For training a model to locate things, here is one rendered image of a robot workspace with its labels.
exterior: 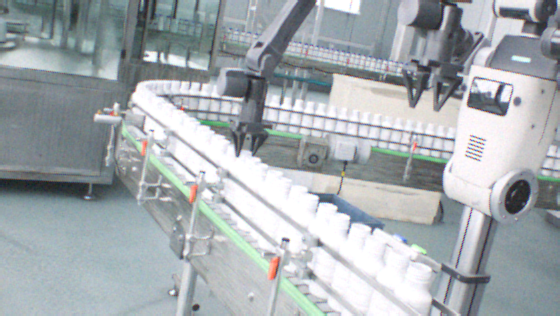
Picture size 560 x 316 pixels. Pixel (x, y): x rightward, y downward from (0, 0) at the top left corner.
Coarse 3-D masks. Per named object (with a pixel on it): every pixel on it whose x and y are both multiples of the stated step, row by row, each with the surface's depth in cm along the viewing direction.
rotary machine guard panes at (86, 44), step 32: (0, 0) 401; (32, 0) 410; (64, 0) 419; (96, 0) 428; (0, 32) 406; (32, 32) 415; (64, 32) 424; (96, 32) 433; (32, 64) 420; (64, 64) 429; (96, 64) 439
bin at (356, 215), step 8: (312, 192) 225; (320, 192) 227; (320, 200) 228; (328, 200) 229; (336, 200) 228; (344, 200) 223; (344, 208) 223; (352, 208) 219; (360, 208) 216; (352, 216) 219; (360, 216) 215; (368, 216) 211; (368, 224) 201; (376, 224) 202; (384, 224) 204; (208, 296) 187
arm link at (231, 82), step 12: (264, 60) 152; (228, 72) 152; (240, 72) 153; (252, 72) 154; (264, 72) 154; (216, 84) 156; (228, 84) 151; (240, 84) 153; (228, 96) 154; (240, 96) 155
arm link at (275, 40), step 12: (300, 0) 155; (312, 0) 156; (288, 12) 155; (300, 12) 156; (276, 24) 155; (288, 24) 155; (300, 24) 157; (264, 36) 156; (276, 36) 154; (288, 36) 156; (252, 48) 157; (264, 48) 153; (276, 48) 154; (252, 60) 155; (276, 60) 155
